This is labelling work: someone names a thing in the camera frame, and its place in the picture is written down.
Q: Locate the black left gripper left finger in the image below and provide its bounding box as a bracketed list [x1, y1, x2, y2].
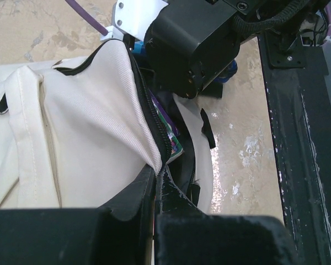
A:
[0, 166, 156, 264]

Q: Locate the beige canvas backpack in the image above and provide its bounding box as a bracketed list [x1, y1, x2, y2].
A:
[0, 40, 213, 213]

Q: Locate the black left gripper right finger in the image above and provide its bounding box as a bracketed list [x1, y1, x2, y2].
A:
[155, 168, 298, 264]

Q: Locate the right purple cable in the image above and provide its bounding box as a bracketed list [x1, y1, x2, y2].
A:
[65, 0, 114, 41]

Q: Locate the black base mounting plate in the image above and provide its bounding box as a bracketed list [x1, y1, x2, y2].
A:
[258, 35, 331, 264]

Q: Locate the blue pencil case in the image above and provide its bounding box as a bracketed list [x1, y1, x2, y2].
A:
[131, 41, 238, 83]

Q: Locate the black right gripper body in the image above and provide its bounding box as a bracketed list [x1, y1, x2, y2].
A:
[144, 0, 264, 99]

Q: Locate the purple treehouse paperback book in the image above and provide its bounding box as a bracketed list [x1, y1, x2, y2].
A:
[150, 92, 180, 137]

